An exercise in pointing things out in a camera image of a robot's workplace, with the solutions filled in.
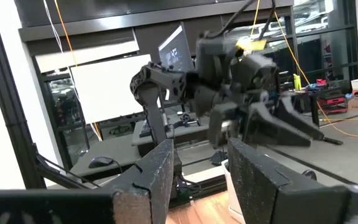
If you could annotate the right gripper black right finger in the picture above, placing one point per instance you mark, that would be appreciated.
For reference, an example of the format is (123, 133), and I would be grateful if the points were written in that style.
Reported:
(266, 193)

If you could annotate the black computer mouse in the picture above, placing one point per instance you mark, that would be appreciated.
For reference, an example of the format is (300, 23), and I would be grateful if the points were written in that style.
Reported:
(100, 161)

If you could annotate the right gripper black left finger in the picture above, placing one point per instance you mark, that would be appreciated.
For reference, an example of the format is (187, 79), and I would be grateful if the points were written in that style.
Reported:
(148, 193)

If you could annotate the black work table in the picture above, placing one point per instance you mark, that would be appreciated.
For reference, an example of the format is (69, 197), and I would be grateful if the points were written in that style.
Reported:
(314, 93)

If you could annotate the yellow-green bottle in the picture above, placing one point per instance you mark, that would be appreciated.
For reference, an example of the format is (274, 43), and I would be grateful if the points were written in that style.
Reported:
(297, 82)

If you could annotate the black computer monitor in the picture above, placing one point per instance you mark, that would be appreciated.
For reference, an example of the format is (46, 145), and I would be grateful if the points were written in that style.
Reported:
(176, 53)

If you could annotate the black desk gadget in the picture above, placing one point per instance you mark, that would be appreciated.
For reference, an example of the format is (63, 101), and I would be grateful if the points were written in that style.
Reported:
(185, 119)

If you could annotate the yellow tape tag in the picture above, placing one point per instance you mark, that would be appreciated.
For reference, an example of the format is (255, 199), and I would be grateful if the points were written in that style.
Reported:
(251, 45)

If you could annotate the grey office desk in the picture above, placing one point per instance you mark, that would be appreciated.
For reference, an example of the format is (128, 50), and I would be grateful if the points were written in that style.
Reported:
(113, 149)
(182, 129)

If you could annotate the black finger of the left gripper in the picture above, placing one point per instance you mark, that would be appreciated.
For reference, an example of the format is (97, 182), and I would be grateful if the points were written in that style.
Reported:
(297, 121)
(272, 130)

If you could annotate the white board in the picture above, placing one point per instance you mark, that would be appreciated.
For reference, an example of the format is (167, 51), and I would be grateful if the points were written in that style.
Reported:
(110, 90)

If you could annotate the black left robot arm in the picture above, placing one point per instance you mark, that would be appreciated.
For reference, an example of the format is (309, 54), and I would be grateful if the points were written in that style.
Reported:
(154, 77)

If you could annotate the red tool box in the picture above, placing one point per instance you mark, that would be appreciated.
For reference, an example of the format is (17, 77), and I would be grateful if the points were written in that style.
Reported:
(332, 105)

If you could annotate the white hexagonal plant pot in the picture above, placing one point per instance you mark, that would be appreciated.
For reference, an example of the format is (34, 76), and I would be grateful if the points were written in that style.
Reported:
(230, 183)

